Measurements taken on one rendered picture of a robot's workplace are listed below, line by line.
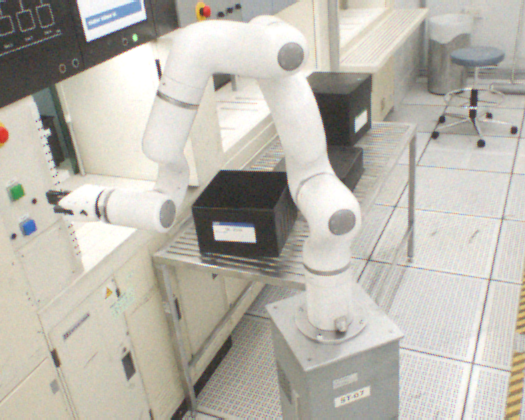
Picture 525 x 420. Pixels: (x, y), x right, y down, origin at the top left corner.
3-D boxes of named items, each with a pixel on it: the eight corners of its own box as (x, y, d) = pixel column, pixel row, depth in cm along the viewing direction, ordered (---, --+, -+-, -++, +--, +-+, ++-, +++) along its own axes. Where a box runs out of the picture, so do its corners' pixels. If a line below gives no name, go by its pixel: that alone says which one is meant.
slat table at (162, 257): (334, 462, 206) (322, 286, 170) (188, 416, 231) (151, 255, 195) (414, 260, 307) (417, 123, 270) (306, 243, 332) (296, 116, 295)
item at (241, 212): (197, 252, 193) (189, 207, 185) (225, 211, 216) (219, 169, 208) (278, 258, 185) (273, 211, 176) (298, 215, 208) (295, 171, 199)
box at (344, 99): (350, 151, 251) (348, 94, 239) (290, 144, 265) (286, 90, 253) (373, 127, 272) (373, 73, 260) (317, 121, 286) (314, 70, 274)
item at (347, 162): (345, 204, 211) (344, 172, 204) (269, 197, 222) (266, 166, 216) (365, 169, 234) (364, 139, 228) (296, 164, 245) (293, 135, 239)
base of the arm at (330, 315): (380, 329, 151) (379, 270, 142) (313, 352, 146) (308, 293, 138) (346, 289, 167) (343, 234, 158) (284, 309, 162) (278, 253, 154)
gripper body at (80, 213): (100, 231, 129) (61, 224, 134) (128, 209, 137) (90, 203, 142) (92, 201, 126) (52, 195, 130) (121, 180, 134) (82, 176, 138)
